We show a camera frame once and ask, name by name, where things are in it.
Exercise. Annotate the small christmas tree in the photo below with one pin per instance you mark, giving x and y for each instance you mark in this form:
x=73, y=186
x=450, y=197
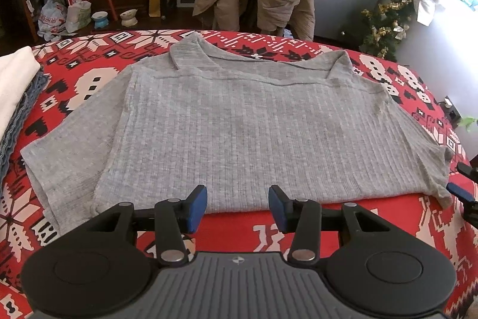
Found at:
x=388, y=27

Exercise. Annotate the blue pet bowl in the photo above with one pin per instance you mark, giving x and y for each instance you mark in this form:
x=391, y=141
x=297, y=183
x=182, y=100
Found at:
x=99, y=20

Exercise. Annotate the green plant sprig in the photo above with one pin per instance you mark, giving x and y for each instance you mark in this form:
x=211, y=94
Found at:
x=469, y=122

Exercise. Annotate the white folded garment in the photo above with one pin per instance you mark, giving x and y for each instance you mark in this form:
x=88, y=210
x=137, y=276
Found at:
x=15, y=87

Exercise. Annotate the white pet bowl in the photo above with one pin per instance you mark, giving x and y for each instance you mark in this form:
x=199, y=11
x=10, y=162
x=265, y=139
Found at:
x=128, y=18

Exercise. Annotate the wall power strip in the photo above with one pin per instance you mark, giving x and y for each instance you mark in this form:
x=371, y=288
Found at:
x=452, y=110

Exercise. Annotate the white green plastic bag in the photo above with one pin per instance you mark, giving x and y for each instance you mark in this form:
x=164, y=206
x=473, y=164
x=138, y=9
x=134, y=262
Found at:
x=79, y=15

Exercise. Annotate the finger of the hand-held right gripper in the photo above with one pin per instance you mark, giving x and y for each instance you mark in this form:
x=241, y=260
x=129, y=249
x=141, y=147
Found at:
x=457, y=189
x=468, y=170

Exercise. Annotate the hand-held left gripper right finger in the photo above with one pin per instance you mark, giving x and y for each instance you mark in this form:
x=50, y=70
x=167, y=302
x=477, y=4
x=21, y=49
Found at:
x=278, y=210

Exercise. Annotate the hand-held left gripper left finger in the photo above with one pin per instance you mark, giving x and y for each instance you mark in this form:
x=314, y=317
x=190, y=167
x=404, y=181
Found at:
x=196, y=210

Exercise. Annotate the grey polo shirt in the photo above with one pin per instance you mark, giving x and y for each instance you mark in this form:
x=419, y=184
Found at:
x=242, y=132

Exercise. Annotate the red patterned blanket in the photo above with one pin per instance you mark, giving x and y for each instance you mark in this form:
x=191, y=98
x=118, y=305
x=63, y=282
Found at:
x=392, y=251

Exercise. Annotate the white red plastic bag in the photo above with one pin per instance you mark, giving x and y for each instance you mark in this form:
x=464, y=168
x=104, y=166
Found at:
x=52, y=20

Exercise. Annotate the folded blue jeans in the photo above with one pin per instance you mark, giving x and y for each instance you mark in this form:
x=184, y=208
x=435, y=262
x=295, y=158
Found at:
x=22, y=121

